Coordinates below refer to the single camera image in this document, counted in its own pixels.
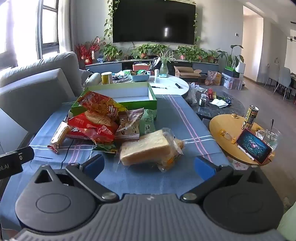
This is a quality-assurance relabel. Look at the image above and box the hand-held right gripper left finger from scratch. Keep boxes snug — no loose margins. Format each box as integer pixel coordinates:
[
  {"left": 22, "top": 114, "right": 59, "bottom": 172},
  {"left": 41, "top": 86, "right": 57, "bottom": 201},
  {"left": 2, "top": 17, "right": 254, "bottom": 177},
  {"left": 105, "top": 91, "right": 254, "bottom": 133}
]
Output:
[{"left": 35, "top": 154, "right": 119, "bottom": 202}]

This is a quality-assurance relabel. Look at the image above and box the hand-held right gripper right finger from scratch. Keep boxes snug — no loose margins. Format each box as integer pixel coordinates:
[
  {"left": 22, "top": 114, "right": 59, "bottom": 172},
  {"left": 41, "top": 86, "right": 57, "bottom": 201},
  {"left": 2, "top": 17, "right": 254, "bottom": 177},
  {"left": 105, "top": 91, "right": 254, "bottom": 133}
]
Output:
[{"left": 181, "top": 156, "right": 262, "bottom": 202}]

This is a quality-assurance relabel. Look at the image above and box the dark green snack packet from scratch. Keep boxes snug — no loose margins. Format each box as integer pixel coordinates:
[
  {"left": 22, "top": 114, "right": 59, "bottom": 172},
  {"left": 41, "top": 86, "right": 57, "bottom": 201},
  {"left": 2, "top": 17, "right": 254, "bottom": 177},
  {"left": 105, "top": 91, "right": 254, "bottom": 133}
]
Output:
[{"left": 91, "top": 142, "right": 118, "bottom": 154}]

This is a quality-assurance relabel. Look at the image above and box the red snack bag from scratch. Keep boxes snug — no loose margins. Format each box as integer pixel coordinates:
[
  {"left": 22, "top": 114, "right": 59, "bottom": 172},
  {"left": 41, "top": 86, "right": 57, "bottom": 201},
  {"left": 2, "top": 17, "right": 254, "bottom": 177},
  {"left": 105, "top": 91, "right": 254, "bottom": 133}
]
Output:
[{"left": 67, "top": 111, "right": 119, "bottom": 144}]

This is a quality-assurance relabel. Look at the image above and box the long wafer biscuit packet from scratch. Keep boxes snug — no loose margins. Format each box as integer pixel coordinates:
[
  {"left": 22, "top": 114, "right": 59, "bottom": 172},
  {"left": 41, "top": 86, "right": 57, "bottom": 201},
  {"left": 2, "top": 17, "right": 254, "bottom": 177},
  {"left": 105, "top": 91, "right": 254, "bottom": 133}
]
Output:
[{"left": 47, "top": 121, "right": 72, "bottom": 154}]

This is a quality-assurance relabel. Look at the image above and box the brown and white snack packet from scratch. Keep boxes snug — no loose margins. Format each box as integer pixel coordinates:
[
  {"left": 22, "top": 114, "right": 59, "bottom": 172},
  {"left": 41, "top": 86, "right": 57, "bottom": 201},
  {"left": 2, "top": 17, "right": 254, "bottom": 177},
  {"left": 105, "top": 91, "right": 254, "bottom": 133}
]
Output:
[{"left": 114, "top": 108, "right": 144, "bottom": 141}]

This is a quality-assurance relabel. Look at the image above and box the sliced bread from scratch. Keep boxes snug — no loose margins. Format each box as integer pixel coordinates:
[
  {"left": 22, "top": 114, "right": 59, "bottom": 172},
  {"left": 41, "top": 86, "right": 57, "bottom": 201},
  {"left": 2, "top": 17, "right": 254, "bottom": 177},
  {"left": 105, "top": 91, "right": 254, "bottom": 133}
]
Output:
[{"left": 119, "top": 128, "right": 185, "bottom": 172}]

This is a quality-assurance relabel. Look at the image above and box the orange-red printed snack bag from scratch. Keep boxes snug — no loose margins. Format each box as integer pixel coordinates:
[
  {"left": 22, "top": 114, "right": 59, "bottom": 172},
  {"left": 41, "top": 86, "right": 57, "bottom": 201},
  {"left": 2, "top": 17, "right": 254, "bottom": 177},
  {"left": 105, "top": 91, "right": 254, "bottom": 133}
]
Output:
[{"left": 77, "top": 91, "right": 128, "bottom": 119}]

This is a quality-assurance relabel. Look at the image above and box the light green snack packet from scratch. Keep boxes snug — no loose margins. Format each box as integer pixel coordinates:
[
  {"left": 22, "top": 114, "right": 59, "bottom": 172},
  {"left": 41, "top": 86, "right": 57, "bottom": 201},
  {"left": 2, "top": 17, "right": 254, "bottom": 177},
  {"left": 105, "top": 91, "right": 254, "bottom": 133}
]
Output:
[{"left": 139, "top": 108, "right": 158, "bottom": 136}]

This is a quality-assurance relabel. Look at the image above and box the green cardboard tray box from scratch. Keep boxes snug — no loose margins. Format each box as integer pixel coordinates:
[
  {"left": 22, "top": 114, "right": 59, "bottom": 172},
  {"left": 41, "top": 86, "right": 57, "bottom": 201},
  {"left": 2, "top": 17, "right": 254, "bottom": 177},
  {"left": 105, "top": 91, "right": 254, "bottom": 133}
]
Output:
[{"left": 70, "top": 82, "right": 158, "bottom": 121}]

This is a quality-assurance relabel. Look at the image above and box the yellow round side table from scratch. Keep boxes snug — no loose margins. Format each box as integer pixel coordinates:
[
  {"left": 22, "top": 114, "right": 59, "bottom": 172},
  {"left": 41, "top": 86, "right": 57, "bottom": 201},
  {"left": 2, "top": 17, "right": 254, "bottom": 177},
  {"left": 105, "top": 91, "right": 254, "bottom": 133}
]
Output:
[{"left": 209, "top": 113, "right": 275, "bottom": 166}]

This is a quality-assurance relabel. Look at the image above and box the smartphone in red case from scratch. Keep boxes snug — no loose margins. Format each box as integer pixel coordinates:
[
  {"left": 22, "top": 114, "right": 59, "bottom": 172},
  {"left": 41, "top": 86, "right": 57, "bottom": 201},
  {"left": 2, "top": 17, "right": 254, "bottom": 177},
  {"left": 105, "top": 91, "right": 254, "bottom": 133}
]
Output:
[{"left": 235, "top": 128, "right": 273, "bottom": 165}]

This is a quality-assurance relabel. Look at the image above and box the dark marble round table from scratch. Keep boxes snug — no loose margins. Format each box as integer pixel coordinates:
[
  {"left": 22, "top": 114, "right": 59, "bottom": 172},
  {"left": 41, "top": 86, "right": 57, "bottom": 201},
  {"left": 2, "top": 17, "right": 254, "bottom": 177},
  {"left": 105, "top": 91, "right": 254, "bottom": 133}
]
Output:
[{"left": 185, "top": 88, "right": 245, "bottom": 120}]

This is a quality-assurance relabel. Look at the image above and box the crumpled white tissue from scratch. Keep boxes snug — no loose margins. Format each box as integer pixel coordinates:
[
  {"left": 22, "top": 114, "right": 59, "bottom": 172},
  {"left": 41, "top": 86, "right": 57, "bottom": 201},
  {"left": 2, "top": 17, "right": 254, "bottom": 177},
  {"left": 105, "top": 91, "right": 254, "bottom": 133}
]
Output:
[{"left": 209, "top": 98, "right": 229, "bottom": 108}]

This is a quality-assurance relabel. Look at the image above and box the black and yellow drink can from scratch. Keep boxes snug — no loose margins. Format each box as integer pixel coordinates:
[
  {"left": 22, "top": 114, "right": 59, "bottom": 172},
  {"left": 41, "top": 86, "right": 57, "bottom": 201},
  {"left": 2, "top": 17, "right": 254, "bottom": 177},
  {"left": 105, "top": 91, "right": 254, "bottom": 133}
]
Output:
[{"left": 242, "top": 105, "right": 259, "bottom": 131}]

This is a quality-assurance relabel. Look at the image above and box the grey sofa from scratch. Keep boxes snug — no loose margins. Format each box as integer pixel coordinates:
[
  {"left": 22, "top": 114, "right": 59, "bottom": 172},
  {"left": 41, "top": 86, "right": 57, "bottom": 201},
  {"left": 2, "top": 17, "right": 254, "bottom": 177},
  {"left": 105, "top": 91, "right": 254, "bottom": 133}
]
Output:
[{"left": 0, "top": 51, "right": 85, "bottom": 149}]

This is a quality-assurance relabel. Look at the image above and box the clear drinking glass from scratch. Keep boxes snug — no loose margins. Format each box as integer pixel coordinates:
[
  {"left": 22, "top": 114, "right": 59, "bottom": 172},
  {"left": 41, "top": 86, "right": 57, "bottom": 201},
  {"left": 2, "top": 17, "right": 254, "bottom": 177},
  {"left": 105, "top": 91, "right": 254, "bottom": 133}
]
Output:
[{"left": 255, "top": 128, "right": 281, "bottom": 151}]

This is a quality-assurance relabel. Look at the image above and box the crumpled clear plastic bag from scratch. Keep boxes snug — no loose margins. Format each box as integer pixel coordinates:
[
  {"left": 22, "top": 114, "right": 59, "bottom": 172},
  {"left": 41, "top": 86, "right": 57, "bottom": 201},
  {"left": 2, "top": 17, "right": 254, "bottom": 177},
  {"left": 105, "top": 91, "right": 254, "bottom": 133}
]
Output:
[{"left": 185, "top": 82, "right": 200, "bottom": 105}]

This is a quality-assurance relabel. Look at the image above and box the white cushion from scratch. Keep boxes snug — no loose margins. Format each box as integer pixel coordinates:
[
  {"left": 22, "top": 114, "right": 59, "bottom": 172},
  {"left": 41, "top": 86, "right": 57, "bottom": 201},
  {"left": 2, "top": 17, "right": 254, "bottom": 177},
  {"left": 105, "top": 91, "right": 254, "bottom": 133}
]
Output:
[{"left": 83, "top": 72, "right": 102, "bottom": 88}]

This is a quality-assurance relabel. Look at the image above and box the yellow tin canister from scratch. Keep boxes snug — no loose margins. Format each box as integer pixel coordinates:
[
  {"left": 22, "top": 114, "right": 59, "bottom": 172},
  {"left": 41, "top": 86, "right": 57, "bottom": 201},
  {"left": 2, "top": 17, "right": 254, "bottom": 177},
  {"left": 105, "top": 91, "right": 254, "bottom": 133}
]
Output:
[{"left": 101, "top": 72, "right": 113, "bottom": 85}]

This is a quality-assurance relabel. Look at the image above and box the clear plastic storage bin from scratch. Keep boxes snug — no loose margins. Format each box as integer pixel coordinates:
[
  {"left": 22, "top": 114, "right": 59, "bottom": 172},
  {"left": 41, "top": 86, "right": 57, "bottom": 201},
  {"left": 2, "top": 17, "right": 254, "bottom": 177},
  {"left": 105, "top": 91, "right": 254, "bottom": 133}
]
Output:
[{"left": 221, "top": 72, "right": 243, "bottom": 90}]

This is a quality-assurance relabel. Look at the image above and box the grey cushion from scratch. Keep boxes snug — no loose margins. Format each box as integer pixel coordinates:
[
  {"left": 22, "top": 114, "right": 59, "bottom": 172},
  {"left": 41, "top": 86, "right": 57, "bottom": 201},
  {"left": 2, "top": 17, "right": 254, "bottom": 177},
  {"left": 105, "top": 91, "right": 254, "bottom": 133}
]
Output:
[{"left": 79, "top": 69, "right": 93, "bottom": 87}]

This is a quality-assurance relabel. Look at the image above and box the pile of small packets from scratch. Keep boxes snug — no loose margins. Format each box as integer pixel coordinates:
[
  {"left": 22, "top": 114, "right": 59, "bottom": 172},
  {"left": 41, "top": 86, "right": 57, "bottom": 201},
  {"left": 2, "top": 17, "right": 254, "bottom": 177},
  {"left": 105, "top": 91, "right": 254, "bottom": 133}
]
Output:
[{"left": 112, "top": 71, "right": 133, "bottom": 82}]

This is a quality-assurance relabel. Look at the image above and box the white round table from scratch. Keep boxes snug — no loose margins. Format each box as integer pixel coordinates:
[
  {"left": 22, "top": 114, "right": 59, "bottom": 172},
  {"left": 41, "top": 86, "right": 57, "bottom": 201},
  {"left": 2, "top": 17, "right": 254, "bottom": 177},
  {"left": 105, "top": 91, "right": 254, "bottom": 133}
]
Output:
[{"left": 102, "top": 74, "right": 190, "bottom": 96}]

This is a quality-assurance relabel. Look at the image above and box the open brown cardboard box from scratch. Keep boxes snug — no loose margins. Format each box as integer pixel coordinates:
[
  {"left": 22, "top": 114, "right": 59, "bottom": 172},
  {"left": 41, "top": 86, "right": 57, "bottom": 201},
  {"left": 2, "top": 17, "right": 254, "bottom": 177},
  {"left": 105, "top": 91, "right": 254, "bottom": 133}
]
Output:
[{"left": 174, "top": 66, "right": 201, "bottom": 78}]

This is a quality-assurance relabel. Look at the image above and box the blue plastic basket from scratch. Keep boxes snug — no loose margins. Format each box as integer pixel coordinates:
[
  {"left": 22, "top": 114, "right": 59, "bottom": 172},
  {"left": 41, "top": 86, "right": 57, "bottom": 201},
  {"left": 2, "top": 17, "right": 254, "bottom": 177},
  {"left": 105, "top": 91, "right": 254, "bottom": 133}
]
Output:
[{"left": 130, "top": 71, "right": 151, "bottom": 82}]

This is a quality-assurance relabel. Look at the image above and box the grey television console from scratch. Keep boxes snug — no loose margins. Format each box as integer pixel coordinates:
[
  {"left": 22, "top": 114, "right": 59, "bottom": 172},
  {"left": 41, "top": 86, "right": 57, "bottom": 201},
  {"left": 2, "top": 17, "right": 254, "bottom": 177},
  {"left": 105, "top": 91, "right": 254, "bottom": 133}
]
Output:
[{"left": 85, "top": 59, "right": 220, "bottom": 76}]

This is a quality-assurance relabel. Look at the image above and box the dark box with green lid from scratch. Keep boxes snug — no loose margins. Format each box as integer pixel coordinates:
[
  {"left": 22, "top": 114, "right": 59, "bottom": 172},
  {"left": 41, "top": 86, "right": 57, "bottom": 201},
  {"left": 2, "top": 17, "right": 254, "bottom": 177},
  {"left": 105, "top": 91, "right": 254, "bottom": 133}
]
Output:
[{"left": 224, "top": 66, "right": 241, "bottom": 77}]

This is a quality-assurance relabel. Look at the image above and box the light green garment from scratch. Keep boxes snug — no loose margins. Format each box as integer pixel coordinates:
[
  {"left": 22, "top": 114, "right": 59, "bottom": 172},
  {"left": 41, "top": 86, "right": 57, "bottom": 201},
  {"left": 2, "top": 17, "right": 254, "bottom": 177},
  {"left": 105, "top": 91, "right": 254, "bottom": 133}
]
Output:
[{"left": 276, "top": 204, "right": 296, "bottom": 241}]

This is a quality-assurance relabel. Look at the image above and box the spider plant in glass vase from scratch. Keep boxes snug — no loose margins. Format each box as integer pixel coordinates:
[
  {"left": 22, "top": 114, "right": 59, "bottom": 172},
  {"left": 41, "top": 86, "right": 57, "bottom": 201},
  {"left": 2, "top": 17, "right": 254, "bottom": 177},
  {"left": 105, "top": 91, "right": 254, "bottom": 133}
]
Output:
[{"left": 157, "top": 49, "right": 176, "bottom": 75}]

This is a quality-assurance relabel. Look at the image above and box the orange storage box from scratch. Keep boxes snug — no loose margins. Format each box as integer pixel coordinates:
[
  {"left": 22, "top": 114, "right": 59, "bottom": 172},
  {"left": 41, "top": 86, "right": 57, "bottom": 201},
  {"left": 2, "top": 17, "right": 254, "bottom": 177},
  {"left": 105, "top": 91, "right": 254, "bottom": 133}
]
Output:
[{"left": 132, "top": 62, "right": 152, "bottom": 72}]

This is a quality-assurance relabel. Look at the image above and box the tall broad-leaf floor plant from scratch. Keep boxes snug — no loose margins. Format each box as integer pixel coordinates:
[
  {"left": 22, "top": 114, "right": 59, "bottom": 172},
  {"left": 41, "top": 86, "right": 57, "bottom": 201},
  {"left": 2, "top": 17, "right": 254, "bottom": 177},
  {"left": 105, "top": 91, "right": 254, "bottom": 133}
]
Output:
[{"left": 217, "top": 44, "right": 244, "bottom": 69}]

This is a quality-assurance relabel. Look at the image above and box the row of potted green plants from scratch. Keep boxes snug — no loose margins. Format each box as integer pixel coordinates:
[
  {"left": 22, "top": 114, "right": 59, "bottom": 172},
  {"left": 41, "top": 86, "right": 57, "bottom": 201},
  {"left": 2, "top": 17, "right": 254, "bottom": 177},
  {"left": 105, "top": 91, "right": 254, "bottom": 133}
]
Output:
[{"left": 100, "top": 43, "right": 221, "bottom": 64}]

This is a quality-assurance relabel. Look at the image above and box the grey dining chair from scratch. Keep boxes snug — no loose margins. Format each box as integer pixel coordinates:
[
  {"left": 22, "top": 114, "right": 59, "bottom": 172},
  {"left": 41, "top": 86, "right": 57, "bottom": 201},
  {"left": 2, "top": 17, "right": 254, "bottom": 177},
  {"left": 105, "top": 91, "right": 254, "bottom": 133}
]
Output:
[
  {"left": 276, "top": 68, "right": 292, "bottom": 100},
  {"left": 264, "top": 67, "right": 279, "bottom": 93}
]

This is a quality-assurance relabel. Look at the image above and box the red berry branch decoration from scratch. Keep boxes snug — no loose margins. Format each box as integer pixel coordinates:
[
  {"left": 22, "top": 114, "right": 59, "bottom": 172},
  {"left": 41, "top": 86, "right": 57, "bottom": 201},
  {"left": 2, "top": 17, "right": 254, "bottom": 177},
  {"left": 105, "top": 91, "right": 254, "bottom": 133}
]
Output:
[{"left": 74, "top": 37, "right": 102, "bottom": 65}]

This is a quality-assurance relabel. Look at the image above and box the short hanging vine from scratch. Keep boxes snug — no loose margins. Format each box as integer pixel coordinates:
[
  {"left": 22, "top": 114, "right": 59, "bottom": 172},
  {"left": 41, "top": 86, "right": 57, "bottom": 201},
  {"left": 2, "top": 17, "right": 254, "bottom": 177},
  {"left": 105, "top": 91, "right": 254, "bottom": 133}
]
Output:
[{"left": 193, "top": 13, "right": 201, "bottom": 44}]

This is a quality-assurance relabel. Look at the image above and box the black-framed window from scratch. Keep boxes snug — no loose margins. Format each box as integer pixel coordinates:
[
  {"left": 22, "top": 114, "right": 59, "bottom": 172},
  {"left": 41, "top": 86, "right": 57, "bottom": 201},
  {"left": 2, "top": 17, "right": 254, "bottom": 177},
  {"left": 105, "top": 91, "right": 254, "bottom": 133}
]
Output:
[{"left": 0, "top": 0, "right": 60, "bottom": 67}]

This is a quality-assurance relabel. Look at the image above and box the sheer white curtain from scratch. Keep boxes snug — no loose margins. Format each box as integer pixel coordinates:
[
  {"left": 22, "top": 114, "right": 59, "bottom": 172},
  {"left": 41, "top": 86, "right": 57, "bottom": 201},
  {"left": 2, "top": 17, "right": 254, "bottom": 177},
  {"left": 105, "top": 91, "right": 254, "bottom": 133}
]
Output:
[{"left": 58, "top": 0, "right": 77, "bottom": 54}]

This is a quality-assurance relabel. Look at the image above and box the long hanging vine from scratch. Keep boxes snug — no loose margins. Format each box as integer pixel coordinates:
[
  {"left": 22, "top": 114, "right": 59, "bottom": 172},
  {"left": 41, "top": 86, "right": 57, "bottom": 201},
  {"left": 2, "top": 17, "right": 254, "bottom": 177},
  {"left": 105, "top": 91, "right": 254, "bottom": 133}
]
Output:
[{"left": 104, "top": 0, "right": 121, "bottom": 41}]

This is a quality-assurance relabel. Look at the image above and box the thin black cable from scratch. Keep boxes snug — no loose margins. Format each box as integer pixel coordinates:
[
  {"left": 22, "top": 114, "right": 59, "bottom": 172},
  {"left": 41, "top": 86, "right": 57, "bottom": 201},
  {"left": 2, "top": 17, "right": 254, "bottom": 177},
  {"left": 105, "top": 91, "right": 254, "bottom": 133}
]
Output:
[{"left": 59, "top": 139, "right": 72, "bottom": 168}]

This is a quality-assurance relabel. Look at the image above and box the wall-mounted black television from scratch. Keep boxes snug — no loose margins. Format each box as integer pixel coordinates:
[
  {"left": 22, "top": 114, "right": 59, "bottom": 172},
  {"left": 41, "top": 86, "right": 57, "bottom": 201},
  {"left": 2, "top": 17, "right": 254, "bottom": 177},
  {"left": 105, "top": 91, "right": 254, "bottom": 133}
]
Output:
[{"left": 112, "top": 0, "right": 196, "bottom": 45}]

